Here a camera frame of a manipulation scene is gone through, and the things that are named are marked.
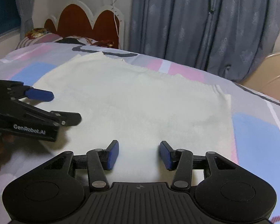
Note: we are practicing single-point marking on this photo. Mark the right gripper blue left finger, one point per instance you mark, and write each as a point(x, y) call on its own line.
point(99, 161)

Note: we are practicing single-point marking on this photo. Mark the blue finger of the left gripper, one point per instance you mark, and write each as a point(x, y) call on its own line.
point(39, 95)

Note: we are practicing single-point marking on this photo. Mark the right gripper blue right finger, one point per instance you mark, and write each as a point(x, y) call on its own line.
point(180, 161)

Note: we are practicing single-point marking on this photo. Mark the cream knit sweater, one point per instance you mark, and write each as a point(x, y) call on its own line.
point(139, 108)

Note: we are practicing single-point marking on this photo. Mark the striped pink pillow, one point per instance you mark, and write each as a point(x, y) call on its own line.
point(36, 36)

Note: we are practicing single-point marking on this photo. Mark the dark floral pillow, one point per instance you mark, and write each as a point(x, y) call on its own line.
point(78, 40)

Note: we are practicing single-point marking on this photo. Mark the red white scalloped headboard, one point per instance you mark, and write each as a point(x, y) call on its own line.
point(106, 24)

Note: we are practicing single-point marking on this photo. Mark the patterned pink blue bedsheet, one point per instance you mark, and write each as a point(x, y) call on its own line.
point(254, 145)

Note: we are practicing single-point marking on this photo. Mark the beige arched headboard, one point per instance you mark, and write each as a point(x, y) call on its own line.
point(266, 78)

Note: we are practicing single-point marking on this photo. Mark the blue-grey curtain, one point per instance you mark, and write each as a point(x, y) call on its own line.
point(228, 38)

